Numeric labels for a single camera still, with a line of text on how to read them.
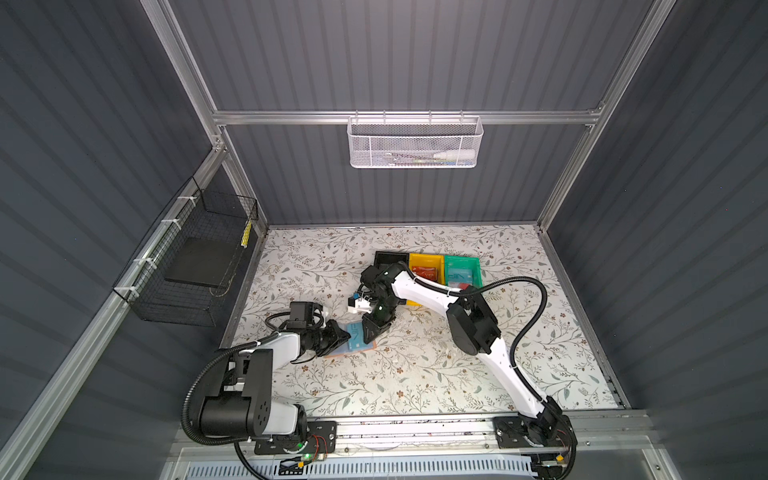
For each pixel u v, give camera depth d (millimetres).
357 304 872
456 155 867
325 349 810
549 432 640
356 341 893
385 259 1105
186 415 397
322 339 786
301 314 739
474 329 612
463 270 1051
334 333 806
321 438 723
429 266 1055
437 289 652
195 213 789
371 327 810
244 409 427
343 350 870
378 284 749
